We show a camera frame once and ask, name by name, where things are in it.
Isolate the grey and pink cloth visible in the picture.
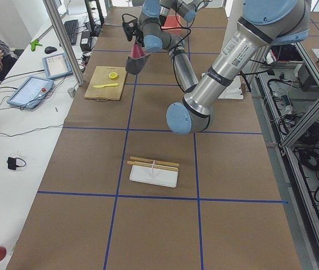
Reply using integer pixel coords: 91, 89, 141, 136
125, 42, 151, 75

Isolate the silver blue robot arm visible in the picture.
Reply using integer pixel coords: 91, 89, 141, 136
138, 1, 208, 92
166, 1, 311, 134

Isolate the inner wooden rack bar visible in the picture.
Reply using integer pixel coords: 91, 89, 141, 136
127, 161, 179, 172

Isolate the wooden rack bar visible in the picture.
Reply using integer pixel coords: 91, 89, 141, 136
129, 156, 179, 167
127, 161, 179, 172

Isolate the outer wooden rack bar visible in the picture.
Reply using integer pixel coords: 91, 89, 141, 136
129, 156, 179, 167

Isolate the white rack base tray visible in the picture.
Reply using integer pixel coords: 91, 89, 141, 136
129, 165, 178, 188

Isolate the yellow plastic knife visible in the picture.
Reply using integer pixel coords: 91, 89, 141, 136
92, 83, 119, 88

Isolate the yellow lemon slice toy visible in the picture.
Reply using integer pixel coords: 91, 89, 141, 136
108, 72, 119, 80

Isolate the bamboo cutting board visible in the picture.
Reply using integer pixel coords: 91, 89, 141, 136
84, 66, 127, 101

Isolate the pink plastic bin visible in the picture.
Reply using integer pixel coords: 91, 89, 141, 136
162, 15, 181, 29

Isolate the upper teach pendant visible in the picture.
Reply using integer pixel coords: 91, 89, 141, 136
42, 53, 73, 80

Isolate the teach pendant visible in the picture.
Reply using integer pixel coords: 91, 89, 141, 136
42, 53, 73, 80
7, 76, 54, 110

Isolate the lower teach pendant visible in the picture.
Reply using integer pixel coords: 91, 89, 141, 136
7, 76, 54, 110

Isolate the black keyboard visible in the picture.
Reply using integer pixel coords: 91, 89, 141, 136
64, 19, 79, 45

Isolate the black computer mouse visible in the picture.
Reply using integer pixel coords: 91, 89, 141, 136
44, 46, 57, 54

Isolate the green plastic clamp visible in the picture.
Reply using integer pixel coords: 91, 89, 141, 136
30, 39, 43, 52

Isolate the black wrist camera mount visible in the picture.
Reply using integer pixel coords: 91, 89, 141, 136
122, 13, 138, 42

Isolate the aluminium frame post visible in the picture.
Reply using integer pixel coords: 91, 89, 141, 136
43, 0, 84, 86

